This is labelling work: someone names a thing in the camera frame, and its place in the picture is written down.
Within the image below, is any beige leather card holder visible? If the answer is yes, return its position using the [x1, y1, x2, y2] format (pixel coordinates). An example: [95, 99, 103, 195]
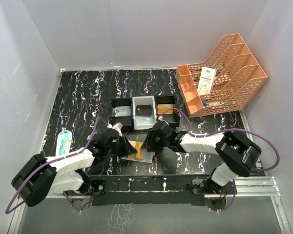
[121, 140, 156, 163]

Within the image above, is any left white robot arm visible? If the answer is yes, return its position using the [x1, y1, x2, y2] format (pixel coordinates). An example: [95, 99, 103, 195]
[11, 128, 138, 207]

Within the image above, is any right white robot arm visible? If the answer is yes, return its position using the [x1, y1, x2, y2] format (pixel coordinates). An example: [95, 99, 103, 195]
[141, 121, 262, 194]

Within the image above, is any gold card in right tray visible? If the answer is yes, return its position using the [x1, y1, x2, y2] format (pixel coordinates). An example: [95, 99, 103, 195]
[157, 104, 174, 115]

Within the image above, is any black card in white tray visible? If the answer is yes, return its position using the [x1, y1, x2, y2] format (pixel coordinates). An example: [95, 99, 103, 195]
[135, 104, 153, 116]

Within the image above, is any silver card in left tray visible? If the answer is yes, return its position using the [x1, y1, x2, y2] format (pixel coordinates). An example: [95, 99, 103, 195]
[114, 106, 131, 117]

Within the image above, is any right black tray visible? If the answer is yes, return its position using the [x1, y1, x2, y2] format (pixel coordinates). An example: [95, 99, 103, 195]
[155, 95, 180, 127]

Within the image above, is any black tray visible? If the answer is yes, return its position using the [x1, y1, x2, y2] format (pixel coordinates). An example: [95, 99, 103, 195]
[155, 95, 180, 127]
[110, 98, 134, 132]

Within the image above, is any white middle tray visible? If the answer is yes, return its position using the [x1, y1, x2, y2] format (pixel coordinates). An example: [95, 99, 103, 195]
[132, 96, 157, 130]

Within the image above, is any left black tray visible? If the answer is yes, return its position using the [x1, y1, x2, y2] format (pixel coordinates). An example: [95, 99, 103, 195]
[110, 98, 134, 132]

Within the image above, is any blue packaged item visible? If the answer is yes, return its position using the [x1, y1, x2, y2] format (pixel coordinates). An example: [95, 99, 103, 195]
[56, 130, 72, 156]

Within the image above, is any black front base bar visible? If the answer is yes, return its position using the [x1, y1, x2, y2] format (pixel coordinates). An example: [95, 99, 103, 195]
[90, 175, 235, 206]

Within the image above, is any white paper receipt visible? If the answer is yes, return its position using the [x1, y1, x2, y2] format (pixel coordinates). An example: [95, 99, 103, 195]
[197, 67, 216, 96]

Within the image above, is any orange plastic file organizer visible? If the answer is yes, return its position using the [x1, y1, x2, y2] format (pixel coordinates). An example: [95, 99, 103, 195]
[176, 34, 268, 117]

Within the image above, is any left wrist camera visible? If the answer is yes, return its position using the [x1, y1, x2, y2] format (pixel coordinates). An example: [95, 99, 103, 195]
[107, 122, 123, 136]

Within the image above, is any aluminium frame rail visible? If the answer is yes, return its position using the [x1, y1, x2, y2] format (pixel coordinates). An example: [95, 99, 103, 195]
[9, 176, 291, 234]

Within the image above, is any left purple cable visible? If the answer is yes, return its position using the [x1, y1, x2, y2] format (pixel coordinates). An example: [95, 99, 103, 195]
[5, 116, 112, 215]

